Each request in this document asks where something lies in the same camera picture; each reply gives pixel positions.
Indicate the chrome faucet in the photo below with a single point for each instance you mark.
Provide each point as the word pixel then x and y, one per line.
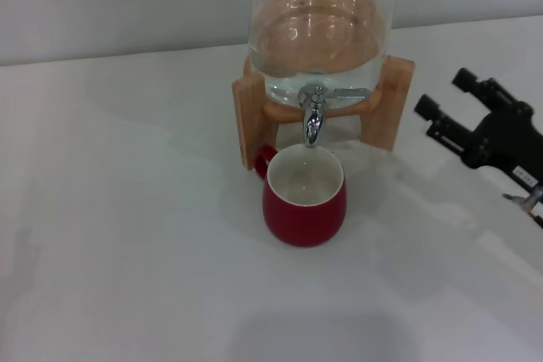
pixel 313 120

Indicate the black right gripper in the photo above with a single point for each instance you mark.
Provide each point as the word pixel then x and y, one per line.
pixel 505 141

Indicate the wooden dispenser stand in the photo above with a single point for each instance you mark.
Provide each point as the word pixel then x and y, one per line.
pixel 254 124

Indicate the red ceramic cup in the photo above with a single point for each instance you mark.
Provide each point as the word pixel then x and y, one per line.
pixel 305 222

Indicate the glass water dispenser jar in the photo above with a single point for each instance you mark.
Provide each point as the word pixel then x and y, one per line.
pixel 322 40

